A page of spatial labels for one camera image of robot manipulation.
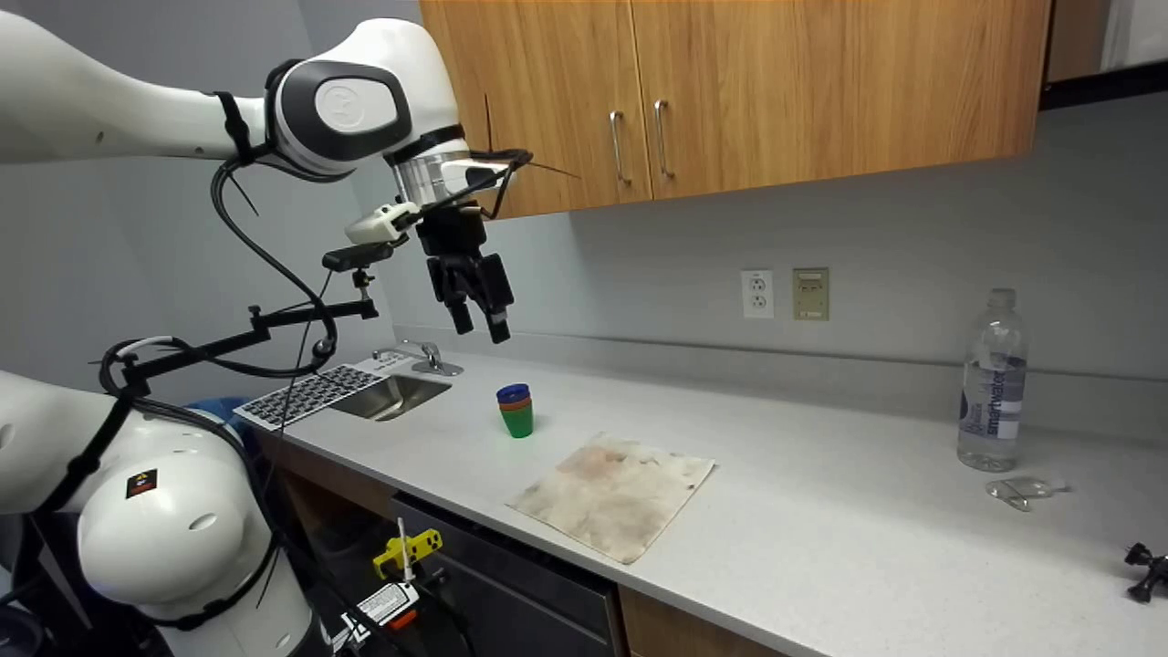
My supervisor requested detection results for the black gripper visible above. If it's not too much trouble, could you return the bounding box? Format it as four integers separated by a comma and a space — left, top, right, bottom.
420, 207, 516, 345

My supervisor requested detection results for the white stained towel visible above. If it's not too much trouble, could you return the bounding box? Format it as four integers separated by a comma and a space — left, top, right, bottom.
510, 437, 717, 567

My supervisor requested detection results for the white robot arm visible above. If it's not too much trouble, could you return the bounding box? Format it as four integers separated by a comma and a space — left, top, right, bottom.
0, 10, 526, 657

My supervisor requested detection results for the steel sink with rack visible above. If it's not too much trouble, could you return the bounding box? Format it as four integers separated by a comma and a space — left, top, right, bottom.
238, 345, 459, 432

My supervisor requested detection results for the clear plastic water bottle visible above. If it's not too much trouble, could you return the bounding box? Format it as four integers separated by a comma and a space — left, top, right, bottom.
957, 289, 1027, 471

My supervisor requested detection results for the crumpled clear plastic wrapper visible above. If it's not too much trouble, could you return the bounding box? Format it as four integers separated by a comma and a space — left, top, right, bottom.
985, 474, 1068, 513

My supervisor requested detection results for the black tripod foot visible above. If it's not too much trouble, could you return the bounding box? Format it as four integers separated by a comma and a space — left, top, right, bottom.
1125, 545, 1168, 603

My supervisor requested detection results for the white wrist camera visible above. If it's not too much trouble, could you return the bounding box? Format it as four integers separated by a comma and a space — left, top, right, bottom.
347, 200, 420, 246

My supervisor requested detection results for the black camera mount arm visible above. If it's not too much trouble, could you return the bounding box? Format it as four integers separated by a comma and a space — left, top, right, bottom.
97, 240, 392, 399

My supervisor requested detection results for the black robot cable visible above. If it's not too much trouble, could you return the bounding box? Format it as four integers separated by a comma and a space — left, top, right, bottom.
208, 148, 535, 379

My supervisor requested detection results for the wooden wall cabinet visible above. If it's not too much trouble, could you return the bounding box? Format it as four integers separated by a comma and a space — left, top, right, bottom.
420, 0, 1051, 221

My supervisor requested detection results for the white wall outlet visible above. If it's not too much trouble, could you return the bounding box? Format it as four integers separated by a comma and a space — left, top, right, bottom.
741, 270, 773, 320

